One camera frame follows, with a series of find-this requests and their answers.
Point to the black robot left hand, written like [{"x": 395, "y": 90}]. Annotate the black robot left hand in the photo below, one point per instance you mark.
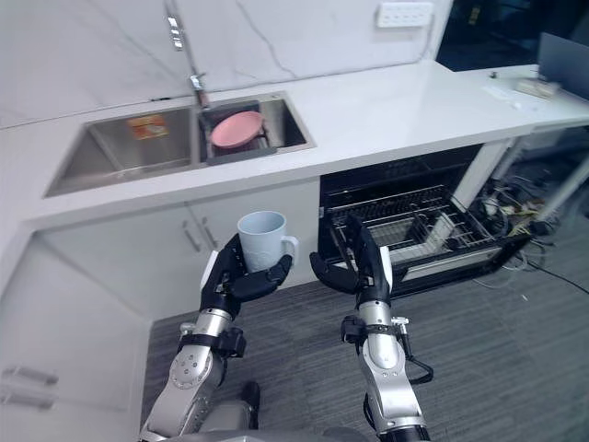
[{"x": 225, "y": 285}]

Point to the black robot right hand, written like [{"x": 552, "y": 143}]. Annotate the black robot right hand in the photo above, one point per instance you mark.
[{"x": 368, "y": 271}]

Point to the pale blue ceramic mug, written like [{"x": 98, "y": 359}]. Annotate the pale blue ceramic mug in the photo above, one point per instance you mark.
[{"x": 262, "y": 239}]

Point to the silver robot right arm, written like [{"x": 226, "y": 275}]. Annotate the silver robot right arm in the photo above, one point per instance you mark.
[{"x": 386, "y": 368}]

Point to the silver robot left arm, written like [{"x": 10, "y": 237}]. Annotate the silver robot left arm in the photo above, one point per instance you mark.
[{"x": 191, "y": 368}]

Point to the white under-sink cabinet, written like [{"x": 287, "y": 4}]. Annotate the white under-sink cabinet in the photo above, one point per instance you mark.
[{"x": 138, "y": 258}]

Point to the black dishwasher door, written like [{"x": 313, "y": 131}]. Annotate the black dishwasher door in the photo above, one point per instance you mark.
[{"x": 460, "y": 272}]

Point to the black built-in dishwasher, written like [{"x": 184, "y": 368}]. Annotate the black built-in dishwasher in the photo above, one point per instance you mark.
[{"x": 396, "y": 172}]

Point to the black sink drain rack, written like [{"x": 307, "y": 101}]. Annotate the black sink drain rack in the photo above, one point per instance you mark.
[{"x": 239, "y": 155}]

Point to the stainless steel double sink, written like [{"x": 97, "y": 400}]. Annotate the stainless steel double sink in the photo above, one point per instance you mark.
[{"x": 138, "y": 156}]

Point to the orange sink sticker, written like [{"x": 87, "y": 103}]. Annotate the orange sink sticker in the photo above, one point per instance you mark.
[{"x": 147, "y": 128}]

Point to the chrome sink faucet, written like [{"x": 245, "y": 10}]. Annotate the chrome sink faucet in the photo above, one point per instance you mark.
[{"x": 188, "y": 50}]

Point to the dark robot left foot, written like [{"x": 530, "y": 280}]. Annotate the dark robot left foot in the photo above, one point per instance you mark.
[{"x": 251, "y": 405}]

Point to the silver robot torso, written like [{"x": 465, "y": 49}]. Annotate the silver robot torso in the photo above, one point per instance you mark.
[{"x": 225, "y": 419}]

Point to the white cabinet side panel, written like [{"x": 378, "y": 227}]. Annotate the white cabinet side panel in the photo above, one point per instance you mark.
[{"x": 483, "y": 172}]

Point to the pink plate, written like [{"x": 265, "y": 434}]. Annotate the pink plate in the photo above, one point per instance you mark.
[{"x": 237, "y": 130}]

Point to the white side cabinet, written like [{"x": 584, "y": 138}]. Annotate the white side cabinet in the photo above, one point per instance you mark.
[{"x": 69, "y": 331}]

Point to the white paper sheet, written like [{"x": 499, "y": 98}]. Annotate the white paper sheet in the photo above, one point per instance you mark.
[{"x": 501, "y": 90}]

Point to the white desk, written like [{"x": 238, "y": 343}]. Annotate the white desk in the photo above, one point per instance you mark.
[{"x": 552, "y": 115}]

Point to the beige box on desk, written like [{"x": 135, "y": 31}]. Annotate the beige box on desk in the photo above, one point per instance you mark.
[{"x": 536, "y": 87}]

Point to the dark glass partition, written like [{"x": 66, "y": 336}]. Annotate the dark glass partition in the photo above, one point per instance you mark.
[{"x": 488, "y": 32}]

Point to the dark grey desk partition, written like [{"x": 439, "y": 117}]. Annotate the dark grey desk partition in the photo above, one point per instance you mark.
[{"x": 563, "y": 64}]

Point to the white wall power outlet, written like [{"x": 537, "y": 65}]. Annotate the white wall power outlet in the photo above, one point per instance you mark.
[{"x": 405, "y": 15}]

